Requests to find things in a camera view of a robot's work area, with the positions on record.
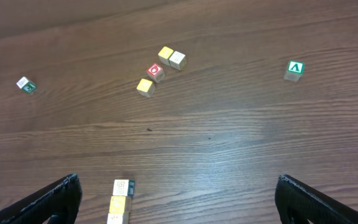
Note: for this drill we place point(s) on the green letter wooden block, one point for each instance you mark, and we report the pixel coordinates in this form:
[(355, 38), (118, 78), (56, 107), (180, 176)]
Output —
[(26, 85)]

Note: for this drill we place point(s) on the yellow G wooden block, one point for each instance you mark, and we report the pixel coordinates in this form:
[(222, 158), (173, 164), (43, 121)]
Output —
[(120, 204)]

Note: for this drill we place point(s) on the cream E wooden block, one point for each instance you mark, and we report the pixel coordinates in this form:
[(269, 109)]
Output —
[(123, 187)]

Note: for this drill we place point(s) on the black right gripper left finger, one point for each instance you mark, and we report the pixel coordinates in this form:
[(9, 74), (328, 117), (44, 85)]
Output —
[(56, 203)]

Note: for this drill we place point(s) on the yellow top wooden block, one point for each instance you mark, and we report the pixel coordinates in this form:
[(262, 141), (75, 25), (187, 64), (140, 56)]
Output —
[(164, 55)]

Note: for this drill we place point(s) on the red top wooden block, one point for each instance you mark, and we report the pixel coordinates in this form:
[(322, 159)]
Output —
[(156, 72)]

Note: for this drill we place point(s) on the plain cream wooden block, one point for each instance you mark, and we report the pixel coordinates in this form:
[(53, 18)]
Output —
[(178, 60)]

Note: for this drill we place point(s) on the pale yellow wooden block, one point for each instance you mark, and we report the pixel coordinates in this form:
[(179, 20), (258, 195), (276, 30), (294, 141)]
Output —
[(146, 87)]

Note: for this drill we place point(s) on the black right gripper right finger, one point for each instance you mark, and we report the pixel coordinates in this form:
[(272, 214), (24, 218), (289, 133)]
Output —
[(297, 203)]

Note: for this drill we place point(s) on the green A wooden block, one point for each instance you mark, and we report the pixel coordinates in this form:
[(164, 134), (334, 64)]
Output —
[(294, 71)]

